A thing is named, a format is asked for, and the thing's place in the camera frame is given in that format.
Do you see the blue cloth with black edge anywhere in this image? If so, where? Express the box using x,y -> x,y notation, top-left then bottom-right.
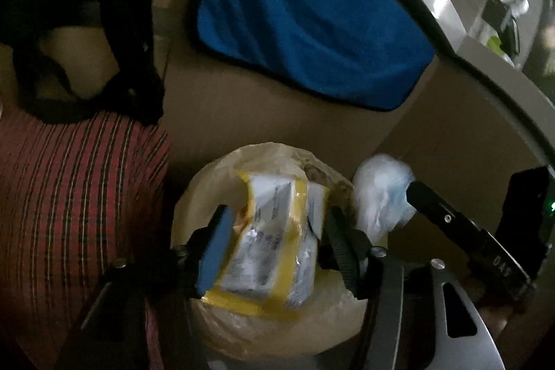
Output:
188,0 -> 437,111

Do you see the translucent plastic bag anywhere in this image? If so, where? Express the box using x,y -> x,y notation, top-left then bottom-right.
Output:
170,142 -> 391,363

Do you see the brown cardboard box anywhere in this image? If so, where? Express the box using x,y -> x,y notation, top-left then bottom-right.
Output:
0,0 -> 553,253

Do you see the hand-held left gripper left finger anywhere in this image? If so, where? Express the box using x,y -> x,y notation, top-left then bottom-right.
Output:
54,204 -> 237,370

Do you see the red plaid cloth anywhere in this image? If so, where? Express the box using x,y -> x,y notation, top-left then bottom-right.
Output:
0,101 -> 171,370

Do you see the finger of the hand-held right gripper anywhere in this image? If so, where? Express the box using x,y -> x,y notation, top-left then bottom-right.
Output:
405,180 -> 493,256

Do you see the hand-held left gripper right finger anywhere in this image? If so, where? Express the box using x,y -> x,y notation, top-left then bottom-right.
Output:
320,206 -> 509,370

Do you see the yellow and white snack packet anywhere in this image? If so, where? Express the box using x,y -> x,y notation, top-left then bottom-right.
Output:
202,171 -> 331,316

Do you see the white plastic wrapper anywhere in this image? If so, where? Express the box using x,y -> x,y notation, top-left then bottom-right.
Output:
351,155 -> 418,241

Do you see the small black bag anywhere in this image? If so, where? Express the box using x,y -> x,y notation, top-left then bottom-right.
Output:
480,0 -> 522,55

